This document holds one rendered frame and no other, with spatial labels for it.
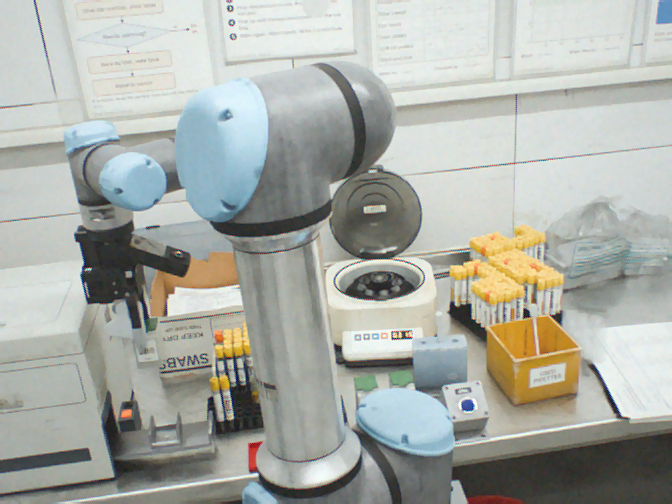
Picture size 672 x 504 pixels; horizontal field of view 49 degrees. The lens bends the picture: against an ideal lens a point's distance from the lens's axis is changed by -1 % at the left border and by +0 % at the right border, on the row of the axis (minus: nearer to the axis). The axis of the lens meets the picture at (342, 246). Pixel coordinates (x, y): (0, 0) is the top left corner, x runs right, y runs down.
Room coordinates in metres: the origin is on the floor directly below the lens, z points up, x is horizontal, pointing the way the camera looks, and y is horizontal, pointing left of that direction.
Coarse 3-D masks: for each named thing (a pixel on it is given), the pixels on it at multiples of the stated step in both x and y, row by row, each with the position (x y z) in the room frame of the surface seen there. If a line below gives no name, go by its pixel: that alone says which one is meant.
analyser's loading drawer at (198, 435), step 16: (208, 416) 1.08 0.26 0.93; (128, 432) 1.08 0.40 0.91; (144, 432) 1.07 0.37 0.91; (160, 432) 1.07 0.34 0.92; (176, 432) 1.03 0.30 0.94; (192, 432) 1.06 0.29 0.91; (208, 432) 1.03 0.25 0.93; (112, 448) 1.03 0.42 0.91; (128, 448) 1.03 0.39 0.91; (144, 448) 1.03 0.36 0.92; (160, 448) 1.02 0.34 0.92; (176, 448) 1.02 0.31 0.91; (192, 448) 1.03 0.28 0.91
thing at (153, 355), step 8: (160, 328) 1.07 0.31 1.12; (152, 336) 1.03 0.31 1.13; (160, 336) 1.06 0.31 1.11; (152, 344) 1.03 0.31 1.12; (160, 344) 1.05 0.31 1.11; (136, 352) 1.03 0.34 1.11; (144, 352) 1.03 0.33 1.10; (152, 352) 1.03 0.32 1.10; (160, 352) 1.04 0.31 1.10; (136, 360) 1.03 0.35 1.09; (144, 360) 1.03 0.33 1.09; (152, 360) 1.03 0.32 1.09; (160, 360) 1.03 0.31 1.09; (144, 368) 1.03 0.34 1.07
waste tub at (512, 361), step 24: (504, 336) 1.25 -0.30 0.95; (528, 336) 1.26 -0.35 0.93; (552, 336) 1.24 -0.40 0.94; (504, 360) 1.16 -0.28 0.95; (528, 360) 1.12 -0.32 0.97; (552, 360) 1.13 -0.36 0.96; (576, 360) 1.14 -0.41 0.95; (504, 384) 1.16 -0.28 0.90; (528, 384) 1.12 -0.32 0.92; (552, 384) 1.13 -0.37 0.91; (576, 384) 1.14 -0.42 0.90
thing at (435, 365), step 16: (448, 336) 1.22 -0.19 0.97; (416, 352) 1.18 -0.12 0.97; (432, 352) 1.18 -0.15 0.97; (448, 352) 1.18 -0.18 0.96; (464, 352) 1.18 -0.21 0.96; (416, 368) 1.18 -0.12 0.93; (432, 368) 1.18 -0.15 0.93; (448, 368) 1.18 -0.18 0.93; (464, 368) 1.18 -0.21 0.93; (416, 384) 1.18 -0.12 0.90; (432, 384) 1.18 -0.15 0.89; (448, 384) 1.18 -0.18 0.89
